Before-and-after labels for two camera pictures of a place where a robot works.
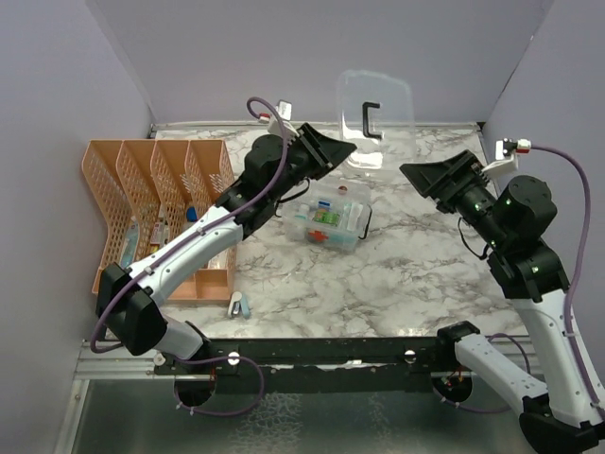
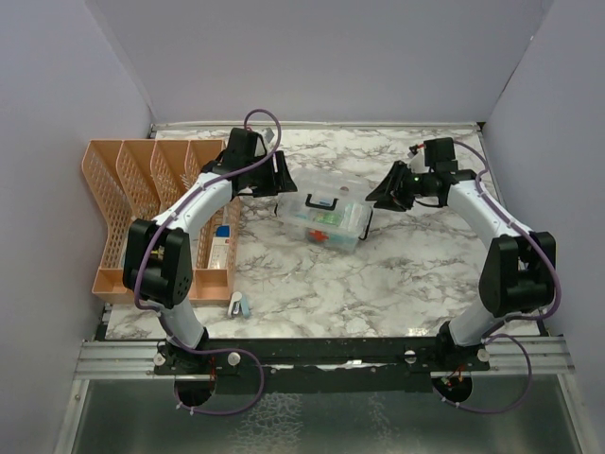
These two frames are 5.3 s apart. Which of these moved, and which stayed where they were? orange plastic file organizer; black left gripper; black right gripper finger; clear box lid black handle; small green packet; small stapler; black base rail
Moved: clear box lid black handle; black left gripper; black right gripper finger
Stayed: orange plastic file organizer; small stapler; small green packet; black base rail
